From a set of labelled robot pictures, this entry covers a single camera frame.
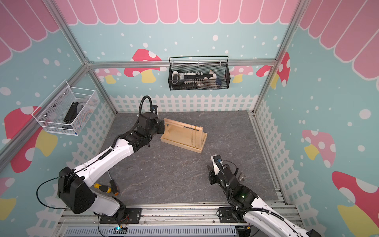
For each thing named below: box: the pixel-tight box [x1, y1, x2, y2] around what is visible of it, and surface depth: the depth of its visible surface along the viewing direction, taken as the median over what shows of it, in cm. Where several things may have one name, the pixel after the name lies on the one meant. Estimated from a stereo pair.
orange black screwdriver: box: [107, 170, 119, 197], surface depth 83 cm
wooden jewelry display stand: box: [160, 118, 208, 154], surface depth 100 cm
